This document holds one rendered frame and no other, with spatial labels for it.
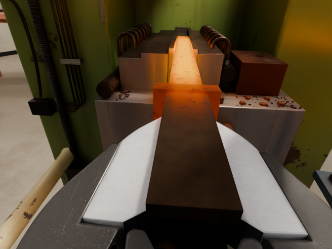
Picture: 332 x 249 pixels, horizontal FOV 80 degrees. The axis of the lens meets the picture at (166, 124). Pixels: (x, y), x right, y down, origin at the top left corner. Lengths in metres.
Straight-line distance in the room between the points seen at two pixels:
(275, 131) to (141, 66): 0.28
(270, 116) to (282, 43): 0.23
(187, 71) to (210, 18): 0.68
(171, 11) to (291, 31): 0.45
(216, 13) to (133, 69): 0.53
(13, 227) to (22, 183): 1.14
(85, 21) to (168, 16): 0.39
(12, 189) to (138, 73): 1.44
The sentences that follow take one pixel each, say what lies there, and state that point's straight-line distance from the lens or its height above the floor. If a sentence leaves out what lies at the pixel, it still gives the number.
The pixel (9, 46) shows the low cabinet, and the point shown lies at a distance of 6.07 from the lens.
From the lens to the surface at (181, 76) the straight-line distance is 0.19.
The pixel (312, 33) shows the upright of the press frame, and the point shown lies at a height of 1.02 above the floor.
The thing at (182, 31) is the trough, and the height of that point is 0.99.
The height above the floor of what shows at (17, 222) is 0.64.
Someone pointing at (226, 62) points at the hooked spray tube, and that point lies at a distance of 0.43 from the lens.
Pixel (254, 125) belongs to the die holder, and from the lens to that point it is 0.41.
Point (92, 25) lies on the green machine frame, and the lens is 0.57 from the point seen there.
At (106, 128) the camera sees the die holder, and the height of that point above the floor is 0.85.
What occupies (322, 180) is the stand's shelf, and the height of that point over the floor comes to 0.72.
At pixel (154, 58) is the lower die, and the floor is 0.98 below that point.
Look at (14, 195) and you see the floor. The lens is 1.67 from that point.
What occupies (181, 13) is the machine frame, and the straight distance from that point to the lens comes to 0.87.
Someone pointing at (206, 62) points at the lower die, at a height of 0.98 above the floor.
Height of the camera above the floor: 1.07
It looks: 31 degrees down
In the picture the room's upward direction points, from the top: 1 degrees clockwise
